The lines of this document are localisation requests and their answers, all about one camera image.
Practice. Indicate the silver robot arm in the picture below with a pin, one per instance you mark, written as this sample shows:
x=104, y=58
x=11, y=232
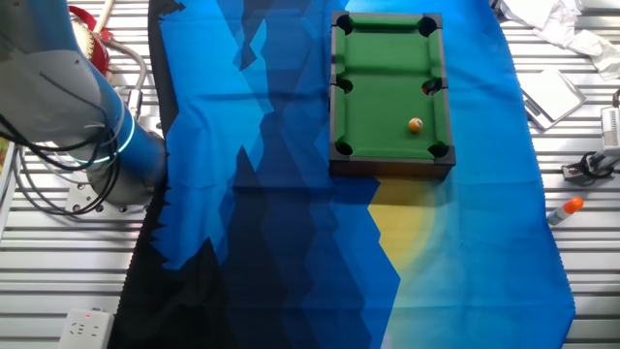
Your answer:
x=43, y=97

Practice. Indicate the mini green pool table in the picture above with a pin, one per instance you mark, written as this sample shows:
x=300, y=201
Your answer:
x=382, y=111

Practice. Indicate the yellow striped nine ball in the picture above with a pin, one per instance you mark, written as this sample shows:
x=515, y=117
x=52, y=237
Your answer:
x=415, y=125

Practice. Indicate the red solid pool ball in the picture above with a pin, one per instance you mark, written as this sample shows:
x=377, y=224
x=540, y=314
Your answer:
x=427, y=90

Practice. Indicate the blue mountain print cloth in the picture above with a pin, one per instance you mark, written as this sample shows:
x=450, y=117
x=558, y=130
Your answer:
x=290, y=218

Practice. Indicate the white digital scale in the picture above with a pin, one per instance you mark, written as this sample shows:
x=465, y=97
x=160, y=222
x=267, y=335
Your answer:
x=552, y=97

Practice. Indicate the wooden drumstick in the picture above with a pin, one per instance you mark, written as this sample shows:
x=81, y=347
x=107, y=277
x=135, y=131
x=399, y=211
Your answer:
x=104, y=14

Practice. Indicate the white power strip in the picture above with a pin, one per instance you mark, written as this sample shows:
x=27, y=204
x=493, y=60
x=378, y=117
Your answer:
x=86, y=329

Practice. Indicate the crumpled white paper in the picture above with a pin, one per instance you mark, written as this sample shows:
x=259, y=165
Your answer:
x=557, y=22

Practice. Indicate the colourful painted cloth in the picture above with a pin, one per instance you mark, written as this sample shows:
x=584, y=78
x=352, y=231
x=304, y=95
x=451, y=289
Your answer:
x=2, y=155

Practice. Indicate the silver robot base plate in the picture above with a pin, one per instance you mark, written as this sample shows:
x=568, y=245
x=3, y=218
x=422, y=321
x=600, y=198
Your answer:
x=77, y=201

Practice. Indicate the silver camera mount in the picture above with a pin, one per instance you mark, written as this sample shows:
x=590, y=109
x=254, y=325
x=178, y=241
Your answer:
x=576, y=173

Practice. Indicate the silver ribbed camera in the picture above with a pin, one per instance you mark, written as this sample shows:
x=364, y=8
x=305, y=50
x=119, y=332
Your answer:
x=611, y=131

